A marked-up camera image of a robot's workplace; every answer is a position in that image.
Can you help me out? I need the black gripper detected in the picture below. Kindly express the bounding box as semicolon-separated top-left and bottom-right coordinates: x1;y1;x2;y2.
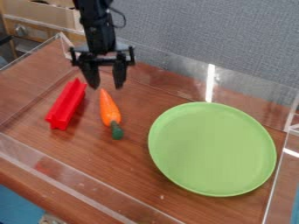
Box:
69;0;136;89

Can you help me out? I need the orange toy carrot green top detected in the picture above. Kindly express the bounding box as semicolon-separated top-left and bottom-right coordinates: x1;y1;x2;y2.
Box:
99;88;124;140

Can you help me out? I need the black cable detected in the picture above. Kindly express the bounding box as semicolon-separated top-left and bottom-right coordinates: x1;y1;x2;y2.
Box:
107;7;127;29

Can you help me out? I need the red plastic block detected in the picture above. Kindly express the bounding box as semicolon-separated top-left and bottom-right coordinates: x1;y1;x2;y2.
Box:
45;78;87;130

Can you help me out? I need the cardboard box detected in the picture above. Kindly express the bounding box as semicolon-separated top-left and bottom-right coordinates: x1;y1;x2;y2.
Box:
0;0;81;30

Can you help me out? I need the green round plate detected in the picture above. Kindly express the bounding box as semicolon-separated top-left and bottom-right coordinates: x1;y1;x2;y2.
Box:
148;102;276;197

